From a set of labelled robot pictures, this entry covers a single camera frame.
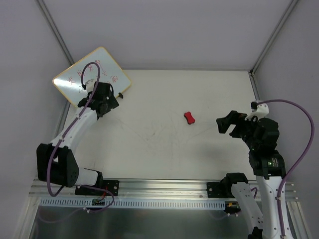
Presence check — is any slotted cable duct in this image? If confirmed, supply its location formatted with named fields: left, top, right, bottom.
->
left=39, top=198, right=226, bottom=211

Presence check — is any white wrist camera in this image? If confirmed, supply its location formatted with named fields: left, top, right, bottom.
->
left=245, top=101, right=269, bottom=121
left=84, top=79, right=97, bottom=89

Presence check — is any aluminium mounting rail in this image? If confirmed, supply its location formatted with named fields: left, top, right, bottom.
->
left=28, top=179, right=299, bottom=202

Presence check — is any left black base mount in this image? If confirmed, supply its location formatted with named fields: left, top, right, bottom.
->
left=75, top=179, right=119, bottom=196

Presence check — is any red bone-shaped eraser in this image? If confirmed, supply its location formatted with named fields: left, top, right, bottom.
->
left=184, top=112, right=195, bottom=125

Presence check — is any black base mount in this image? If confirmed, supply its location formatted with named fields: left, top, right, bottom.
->
left=75, top=179, right=119, bottom=196
left=206, top=182, right=234, bottom=199

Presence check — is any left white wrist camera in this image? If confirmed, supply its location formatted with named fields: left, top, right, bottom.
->
left=84, top=79, right=97, bottom=89

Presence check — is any yellow framed whiteboard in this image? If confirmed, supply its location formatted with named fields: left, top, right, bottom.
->
left=52, top=47, right=131, bottom=106

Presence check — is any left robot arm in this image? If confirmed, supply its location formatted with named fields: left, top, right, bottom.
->
left=36, top=82, right=119, bottom=195

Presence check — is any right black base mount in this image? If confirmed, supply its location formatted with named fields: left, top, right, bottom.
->
left=206, top=182, right=234, bottom=199

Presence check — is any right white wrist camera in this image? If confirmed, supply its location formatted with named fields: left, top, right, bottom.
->
left=245, top=101, right=269, bottom=121

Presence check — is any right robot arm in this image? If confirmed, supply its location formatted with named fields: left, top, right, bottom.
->
left=216, top=111, right=293, bottom=239

